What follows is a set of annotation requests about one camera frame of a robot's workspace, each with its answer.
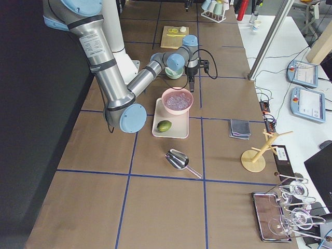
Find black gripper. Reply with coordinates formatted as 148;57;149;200
186;67;197;92

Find clear ice cubes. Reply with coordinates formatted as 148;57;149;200
165;93;191;110

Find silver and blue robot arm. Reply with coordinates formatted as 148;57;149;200
43;1;198;133

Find pink bowl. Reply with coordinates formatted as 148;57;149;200
161;87;193;115

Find green ceramic bowl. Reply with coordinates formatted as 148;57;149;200
164;67;184;79

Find metal ice scoop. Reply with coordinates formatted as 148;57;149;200
165;149;202;179

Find beige plastic tray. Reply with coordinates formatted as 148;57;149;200
152;98;189;139

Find bamboo cutting board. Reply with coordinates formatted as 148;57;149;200
160;26;189;49

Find green lime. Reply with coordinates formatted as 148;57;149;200
157;120;172;133

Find yellow plastic knife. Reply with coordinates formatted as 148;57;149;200
166;34;186;37

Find folded grey cloth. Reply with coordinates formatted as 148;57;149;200
229;119;251;140

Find white cup rack with cups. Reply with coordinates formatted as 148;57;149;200
201;0;230;23

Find black power strip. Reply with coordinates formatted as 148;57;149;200
259;100;277;133

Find white paper cup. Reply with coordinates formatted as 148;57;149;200
252;20;261;32

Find clear plastic bottle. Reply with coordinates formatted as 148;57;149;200
249;11;259;24

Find red fire extinguisher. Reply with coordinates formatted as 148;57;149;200
237;0;249;21

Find wooden cup tree stand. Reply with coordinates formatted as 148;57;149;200
241;129;293;173

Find far teach pendant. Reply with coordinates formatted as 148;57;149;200
287;60;318;89

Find teach pendant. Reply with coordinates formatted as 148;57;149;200
287;60;318;89
290;87;326;123

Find near teach pendant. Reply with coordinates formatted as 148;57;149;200
290;87;326;123

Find black label box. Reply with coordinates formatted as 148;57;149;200
273;145;294;176

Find black laptop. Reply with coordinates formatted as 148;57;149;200
305;145;331;211

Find metal serving tray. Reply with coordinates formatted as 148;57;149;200
251;192;292;243

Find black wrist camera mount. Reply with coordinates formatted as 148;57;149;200
198;59;210;74

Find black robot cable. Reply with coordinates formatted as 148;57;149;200
171;48;218;90

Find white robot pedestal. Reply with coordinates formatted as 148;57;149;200
101;0;140;85

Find aluminium frame post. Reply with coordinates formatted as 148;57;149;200
248;0;294;80

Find wire glass rack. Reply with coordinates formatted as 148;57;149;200
268;172;331;243

